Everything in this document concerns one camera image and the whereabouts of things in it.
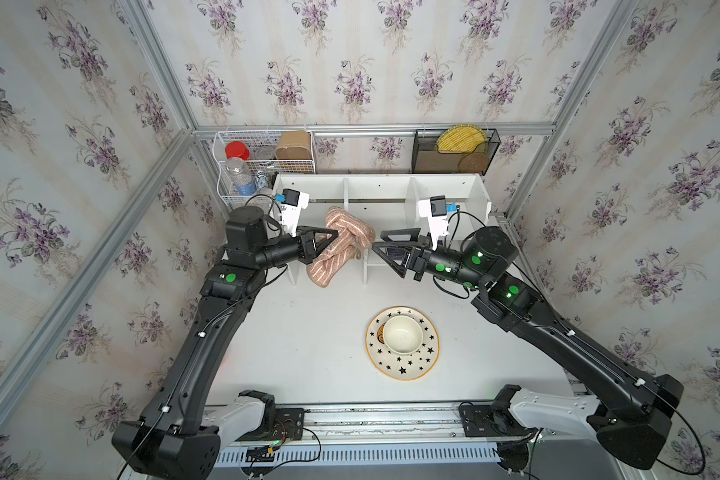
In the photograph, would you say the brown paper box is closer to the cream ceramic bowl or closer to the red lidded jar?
the red lidded jar

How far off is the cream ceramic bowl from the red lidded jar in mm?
682

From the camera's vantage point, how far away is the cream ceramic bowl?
840mm

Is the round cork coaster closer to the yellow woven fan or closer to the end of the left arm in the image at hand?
the yellow woven fan

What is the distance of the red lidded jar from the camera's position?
0.92m

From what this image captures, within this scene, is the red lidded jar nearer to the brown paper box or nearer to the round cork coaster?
the brown paper box

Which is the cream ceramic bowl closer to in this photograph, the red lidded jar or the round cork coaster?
the round cork coaster

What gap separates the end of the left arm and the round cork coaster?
0.58m

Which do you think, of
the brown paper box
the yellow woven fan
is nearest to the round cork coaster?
the yellow woven fan

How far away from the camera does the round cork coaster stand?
0.96 meters

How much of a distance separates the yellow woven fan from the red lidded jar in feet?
2.02

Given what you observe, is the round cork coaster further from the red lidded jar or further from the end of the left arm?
the red lidded jar

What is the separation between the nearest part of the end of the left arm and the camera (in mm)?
558

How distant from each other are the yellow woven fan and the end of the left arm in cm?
53
